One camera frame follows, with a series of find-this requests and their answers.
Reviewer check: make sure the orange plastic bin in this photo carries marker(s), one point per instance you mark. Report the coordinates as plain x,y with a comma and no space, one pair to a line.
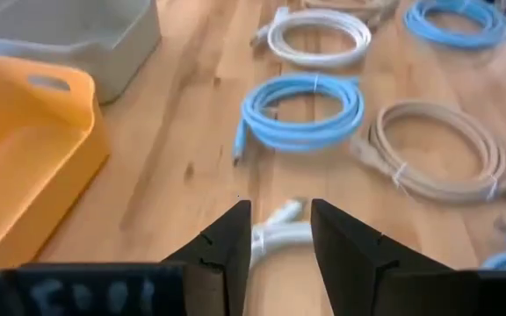
29,175

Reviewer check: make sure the grey-beige plastic bin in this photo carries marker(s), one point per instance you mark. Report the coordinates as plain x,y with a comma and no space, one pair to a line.
117,52

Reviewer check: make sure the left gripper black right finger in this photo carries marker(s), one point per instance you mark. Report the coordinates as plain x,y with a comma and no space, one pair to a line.
358,272

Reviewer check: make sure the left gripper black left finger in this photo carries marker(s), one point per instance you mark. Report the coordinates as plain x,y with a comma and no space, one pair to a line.
222,263

